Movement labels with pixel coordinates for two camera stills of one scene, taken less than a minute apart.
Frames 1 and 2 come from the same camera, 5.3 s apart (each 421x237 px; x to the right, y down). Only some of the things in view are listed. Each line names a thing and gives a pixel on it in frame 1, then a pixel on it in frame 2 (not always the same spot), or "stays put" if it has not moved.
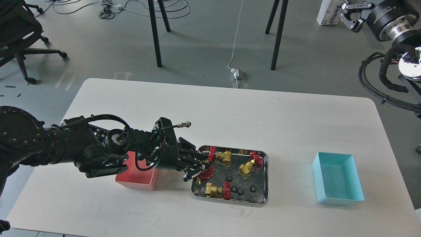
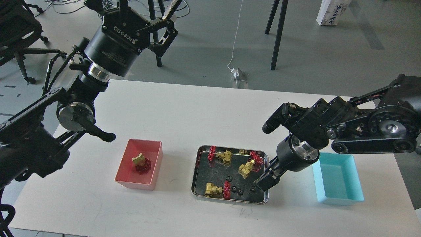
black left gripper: [178, 154] → [114, 44]
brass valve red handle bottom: [212, 191] stays put
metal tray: [237, 175] stays put
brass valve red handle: [207, 173] → [142, 165]
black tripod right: [281, 27] stays put
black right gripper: [386, 19] → [293, 154]
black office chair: [19, 29] stays put
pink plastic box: [134, 177] stays put
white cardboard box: [329, 12] stays put
